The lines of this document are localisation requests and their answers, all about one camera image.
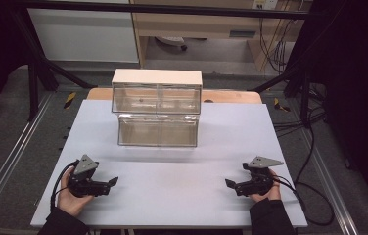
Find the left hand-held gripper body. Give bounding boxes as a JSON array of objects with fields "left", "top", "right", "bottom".
[{"left": 67, "top": 154, "right": 112, "bottom": 198}]

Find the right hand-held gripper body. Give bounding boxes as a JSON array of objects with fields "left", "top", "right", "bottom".
[{"left": 235, "top": 156, "right": 285, "bottom": 198}]

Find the wide clear plastic drawer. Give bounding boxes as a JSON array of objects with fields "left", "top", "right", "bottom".
[{"left": 116, "top": 113, "right": 200, "bottom": 148}]

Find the clear plastic drawer organizer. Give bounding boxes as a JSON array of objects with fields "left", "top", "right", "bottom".
[{"left": 111, "top": 68, "right": 204, "bottom": 148}]

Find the person's right hand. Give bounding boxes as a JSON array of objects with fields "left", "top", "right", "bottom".
[{"left": 249, "top": 168, "right": 282, "bottom": 203}]

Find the person's left hand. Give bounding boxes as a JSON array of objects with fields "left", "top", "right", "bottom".
[{"left": 57, "top": 165, "right": 96, "bottom": 217}]

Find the small clear plastic drawer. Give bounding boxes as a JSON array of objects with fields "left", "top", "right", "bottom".
[
  {"left": 156, "top": 83, "right": 203, "bottom": 116},
  {"left": 111, "top": 82, "right": 158, "bottom": 115}
]

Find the wooden table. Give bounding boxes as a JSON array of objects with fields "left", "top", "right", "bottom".
[{"left": 86, "top": 87, "right": 263, "bottom": 105}]

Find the white cabinet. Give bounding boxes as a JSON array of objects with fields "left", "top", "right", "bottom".
[{"left": 27, "top": 7, "right": 140, "bottom": 64}]

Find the white chair base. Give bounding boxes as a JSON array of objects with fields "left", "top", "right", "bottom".
[{"left": 154, "top": 35, "right": 189, "bottom": 52}]

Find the wooden desk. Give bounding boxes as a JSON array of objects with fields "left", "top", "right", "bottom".
[{"left": 128, "top": 0, "right": 314, "bottom": 71}]

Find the white power strip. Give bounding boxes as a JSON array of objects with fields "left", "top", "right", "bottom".
[{"left": 251, "top": 0, "right": 280, "bottom": 11}]

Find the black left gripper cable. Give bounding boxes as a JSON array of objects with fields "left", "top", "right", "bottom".
[{"left": 50, "top": 159, "right": 81, "bottom": 212}]

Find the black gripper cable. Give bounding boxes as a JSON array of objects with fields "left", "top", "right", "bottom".
[
  {"left": 271, "top": 125, "right": 336, "bottom": 227},
  {"left": 50, "top": 159, "right": 81, "bottom": 212}
]

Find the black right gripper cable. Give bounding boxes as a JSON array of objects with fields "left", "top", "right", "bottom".
[{"left": 271, "top": 125, "right": 336, "bottom": 227}]

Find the aluminium floor rail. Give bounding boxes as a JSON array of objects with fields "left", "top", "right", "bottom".
[
  {"left": 0, "top": 92, "right": 54, "bottom": 223},
  {"left": 298, "top": 125, "right": 360, "bottom": 235}
]

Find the bundle of black cables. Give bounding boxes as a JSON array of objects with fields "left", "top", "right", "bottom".
[{"left": 258, "top": 13, "right": 328, "bottom": 130}]

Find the black metal frame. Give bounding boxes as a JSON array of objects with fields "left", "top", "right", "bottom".
[{"left": 7, "top": 0, "right": 318, "bottom": 122}]

